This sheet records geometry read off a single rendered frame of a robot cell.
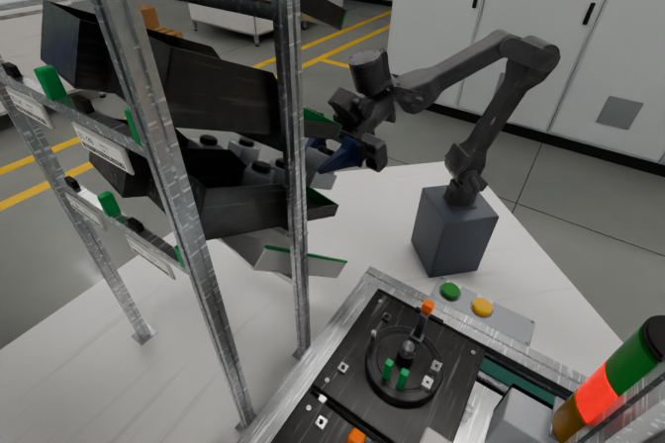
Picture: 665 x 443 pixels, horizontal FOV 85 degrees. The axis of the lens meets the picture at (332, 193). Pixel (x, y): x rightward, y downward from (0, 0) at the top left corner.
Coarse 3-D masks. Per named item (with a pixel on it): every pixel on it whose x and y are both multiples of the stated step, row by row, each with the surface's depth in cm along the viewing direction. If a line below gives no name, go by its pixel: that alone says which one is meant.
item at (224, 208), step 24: (192, 168) 55; (216, 168) 58; (240, 168) 62; (192, 192) 44; (216, 192) 43; (240, 192) 46; (264, 192) 50; (312, 192) 69; (216, 216) 45; (240, 216) 48; (264, 216) 52; (312, 216) 61
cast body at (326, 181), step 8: (312, 152) 62; (320, 152) 61; (328, 152) 62; (312, 160) 62; (320, 160) 61; (312, 168) 62; (312, 176) 61; (320, 176) 62; (328, 176) 64; (336, 176) 66; (312, 184) 61; (320, 184) 63; (328, 184) 65
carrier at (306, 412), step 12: (312, 396) 63; (300, 408) 61; (312, 408) 61; (324, 408) 61; (288, 420) 60; (300, 420) 60; (312, 420) 60; (336, 420) 60; (288, 432) 58; (300, 432) 58; (312, 432) 58; (324, 432) 58; (336, 432) 58; (348, 432) 59
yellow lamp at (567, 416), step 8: (576, 392) 32; (568, 400) 32; (560, 408) 33; (568, 408) 32; (576, 408) 30; (560, 416) 33; (568, 416) 31; (576, 416) 30; (560, 424) 32; (568, 424) 31; (576, 424) 30; (584, 424) 30; (560, 432) 32; (568, 432) 31; (560, 440) 32
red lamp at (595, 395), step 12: (600, 372) 28; (588, 384) 30; (600, 384) 28; (576, 396) 31; (588, 396) 29; (600, 396) 28; (612, 396) 27; (588, 408) 29; (600, 408) 28; (588, 420) 29
